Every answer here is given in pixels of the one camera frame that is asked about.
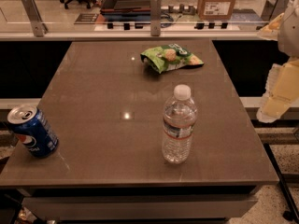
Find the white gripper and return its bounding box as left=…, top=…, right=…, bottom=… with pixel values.
left=256, top=0, right=299, bottom=123

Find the green rice chip bag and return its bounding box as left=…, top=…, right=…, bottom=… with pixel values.
left=140, top=43, right=204, bottom=74

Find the blue pepsi can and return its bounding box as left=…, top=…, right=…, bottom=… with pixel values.
left=7, top=105, right=59, bottom=158

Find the cardboard box with label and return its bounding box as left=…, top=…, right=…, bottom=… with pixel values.
left=197, top=0, right=235, bottom=20

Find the clear plastic water bottle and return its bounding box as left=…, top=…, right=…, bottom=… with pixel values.
left=162, top=84, right=197, bottom=164

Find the dark open tray box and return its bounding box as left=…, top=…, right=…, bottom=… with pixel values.
left=100, top=0, right=151, bottom=15

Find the right metal railing bracket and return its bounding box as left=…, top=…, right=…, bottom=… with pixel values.
left=261, top=0, right=290, bottom=21

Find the metal railing bracket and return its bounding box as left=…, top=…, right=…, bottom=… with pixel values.
left=261, top=0, right=290, bottom=21
left=21, top=0, right=48, bottom=37
left=150, top=0, right=162, bottom=36

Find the middle metal railing bracket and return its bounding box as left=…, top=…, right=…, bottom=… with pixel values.
left=150, top=0, right=162, bottom=36

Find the left metal railing bracket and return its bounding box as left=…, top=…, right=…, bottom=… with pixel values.
left=21, top=0, right=48, bottom=37

